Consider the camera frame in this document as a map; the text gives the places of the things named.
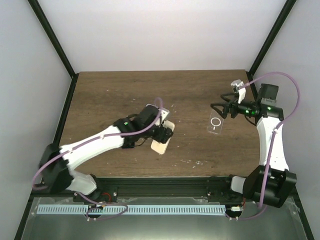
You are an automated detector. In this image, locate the beige phone case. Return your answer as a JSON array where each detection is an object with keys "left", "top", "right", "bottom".
[{"left": 150, "top": 120, "right": 175, "bottom": 155}]

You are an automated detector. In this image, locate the clear phone case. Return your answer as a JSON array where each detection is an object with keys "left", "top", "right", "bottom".
[{"left": 206, "top": 110, "right": 224, "bottom": 135}]

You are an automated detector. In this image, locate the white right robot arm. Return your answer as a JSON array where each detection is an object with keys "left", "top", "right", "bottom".
[{"left": 210, "top": 80, "right": 297, "bottom": 208}]

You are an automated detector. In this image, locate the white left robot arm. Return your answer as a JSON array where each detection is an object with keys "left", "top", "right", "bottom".
[{"left": 39, "top": 104, "right": 175, "bottom": 202}]

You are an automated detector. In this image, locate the grey metal front plate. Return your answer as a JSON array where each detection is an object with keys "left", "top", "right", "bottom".
[{"left": 22, "top": 198, "right": 307, "bottom": 240}]

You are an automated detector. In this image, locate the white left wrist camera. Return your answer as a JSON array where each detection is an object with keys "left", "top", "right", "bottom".
[{"left": 155, "top": 108, "right": 170, "bottom": 126}]

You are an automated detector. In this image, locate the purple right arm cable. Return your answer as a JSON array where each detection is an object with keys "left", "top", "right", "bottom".
[{"left": 224, "top": 71, "right": 300, "bottom": 221}]

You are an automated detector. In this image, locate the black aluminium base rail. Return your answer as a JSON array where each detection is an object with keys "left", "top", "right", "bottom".
[{"left": 32, "top": 174, "right": 297, "bottom": 205}]

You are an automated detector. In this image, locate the black right frame post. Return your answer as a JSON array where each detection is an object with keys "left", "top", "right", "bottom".
[{"left": 248, "top": 0, "right": 297, "bottom": 76}]

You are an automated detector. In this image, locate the black frame post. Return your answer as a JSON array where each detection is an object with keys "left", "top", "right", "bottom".
[
  {"left": 248, "top": 0, "right": 297, "bottom": 76},
  {"left": 27, "top": 0, "right": 76, "bottom": 79}
]

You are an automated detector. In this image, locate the black right table edge rail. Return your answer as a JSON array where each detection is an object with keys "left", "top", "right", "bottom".
[{"left": 246, "top": 71, "right": 316, "bottom": 240}]

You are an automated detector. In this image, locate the black table edge rail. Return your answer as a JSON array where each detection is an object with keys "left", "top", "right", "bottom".
[
  {"left": 246, "top": 71, "right": 316, "bottom": 240},
  {"left": 14, "top": 73, "right": 79, "bottom": 240}
]

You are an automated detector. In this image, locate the light blue slotted cable duct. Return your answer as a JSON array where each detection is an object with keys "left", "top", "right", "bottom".
[{"left": 36, "top": 204, "right": 226, "bottom": 216}]

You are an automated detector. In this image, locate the black left frame post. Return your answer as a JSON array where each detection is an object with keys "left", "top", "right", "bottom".
[{"left": 27, "top": 0, "right": 76, "bottom": 79}]

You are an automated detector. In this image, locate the black left table edge rail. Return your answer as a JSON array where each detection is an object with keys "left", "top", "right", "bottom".
[{"left": 14, "top": 73, "right": 79, "bottom": 240}]

